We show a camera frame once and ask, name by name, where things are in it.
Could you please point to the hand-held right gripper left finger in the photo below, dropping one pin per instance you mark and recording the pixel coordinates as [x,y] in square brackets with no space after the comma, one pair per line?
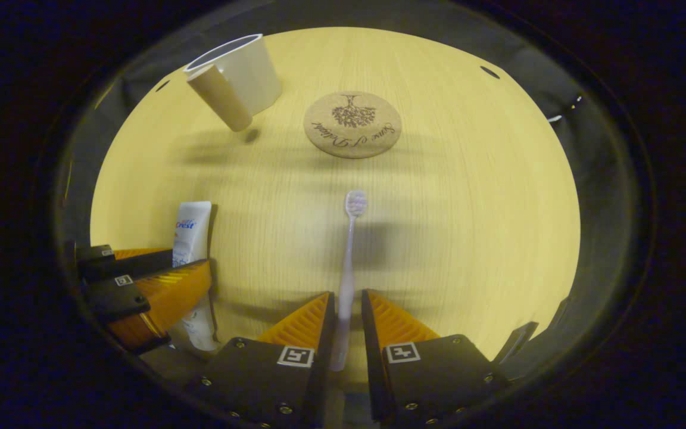
[323,369]

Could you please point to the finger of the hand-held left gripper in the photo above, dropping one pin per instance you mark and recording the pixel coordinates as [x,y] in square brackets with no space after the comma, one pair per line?
[114,295]
[140,262]

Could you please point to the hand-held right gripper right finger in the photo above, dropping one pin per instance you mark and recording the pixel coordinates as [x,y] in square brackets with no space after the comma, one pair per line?
[374,369]

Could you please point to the white toothpaste tube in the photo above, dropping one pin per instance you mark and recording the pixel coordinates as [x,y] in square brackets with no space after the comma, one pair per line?
[191,229]

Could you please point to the pale pink toothbrush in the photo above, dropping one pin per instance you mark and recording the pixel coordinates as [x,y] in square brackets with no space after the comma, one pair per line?
[348,280]

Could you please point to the round cork coaster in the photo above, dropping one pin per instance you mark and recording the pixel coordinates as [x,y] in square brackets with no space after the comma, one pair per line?
[379,140]

